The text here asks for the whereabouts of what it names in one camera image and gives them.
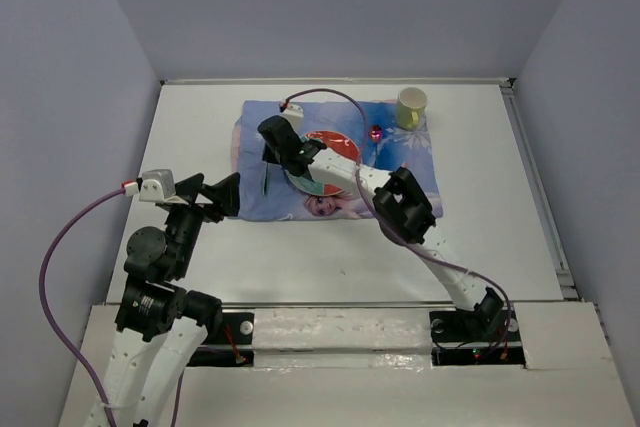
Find pale yellow mug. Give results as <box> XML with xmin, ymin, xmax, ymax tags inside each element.
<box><xmin>395</xmin><ymin>87</ymin><xmax>428</xmax><ymax>130</ymax></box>

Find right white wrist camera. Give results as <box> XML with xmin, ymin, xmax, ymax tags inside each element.
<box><xmin>280</xmin><ymin>103</ymin><xmax>304</xmax><ymax>132</ymax></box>

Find iridescent fork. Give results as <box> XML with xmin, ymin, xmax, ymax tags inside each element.
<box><xmin>261</xmin><ymin>163</ymin><xmax>271</xmax><ymax>197</ymax></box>

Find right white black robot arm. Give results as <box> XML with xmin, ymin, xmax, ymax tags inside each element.
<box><xmin>258</xmin><ymin>115</ymin><xmax>512</xmax><ymax>347</ymax></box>

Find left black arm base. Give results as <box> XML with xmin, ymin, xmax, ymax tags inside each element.
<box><xmin>187</xmin><ymin>309</ymin><xmax>255</xmax><ymax>368</ymax></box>

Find blue princess print placemat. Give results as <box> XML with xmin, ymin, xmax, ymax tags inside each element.
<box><xmin>231</xmin><ymin>100</ymin><xmax>443</xmax><ymax>222</ymax></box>

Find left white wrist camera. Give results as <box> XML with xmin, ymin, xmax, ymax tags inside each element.
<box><xmin>121</xmin><ymin>169</ymin><xmax>188</xmax><ymax>205</ymax></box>

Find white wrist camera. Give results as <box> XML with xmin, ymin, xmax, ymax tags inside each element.
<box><xmin>280</xmin><ymin>103</ymin><xmax>304</xmax><ymax>132</ymax></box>
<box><xmin>121</xmin><ymin>169</ymin><xmax>188</xmax><ymax>205</ymax></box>

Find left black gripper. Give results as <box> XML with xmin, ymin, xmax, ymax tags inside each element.
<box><xmin>166</xmin><ymin>170</ymin><xmax>241</xmax><ymax>275</ymax></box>

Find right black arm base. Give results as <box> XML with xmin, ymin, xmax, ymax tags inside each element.
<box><xmin>429</xmin><ymin>310</ymin><xmax>526</xmax><ymax>367</ymax></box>

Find iridescent spoon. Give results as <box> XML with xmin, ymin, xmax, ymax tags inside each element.
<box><xmin>369</xmin><ymin>124</ymin><xmax>384</xmax><ymax>168</ymax></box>

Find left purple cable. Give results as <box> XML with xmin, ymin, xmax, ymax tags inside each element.
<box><xmin>38</xmin><ymin>186</ymin><xmax>251</xmax><ymax>427</ymax></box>

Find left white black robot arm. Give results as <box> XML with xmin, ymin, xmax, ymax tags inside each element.
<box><xmin>85</xmin><ymin>169</ymin><xmax>241</xmax><ymax>426</ymax></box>

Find teal and red plate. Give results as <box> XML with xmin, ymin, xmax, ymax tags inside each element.
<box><xmin>286</xmin><ymin>130</ymin><xmax>359</xmax><ymax>197</ymax></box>

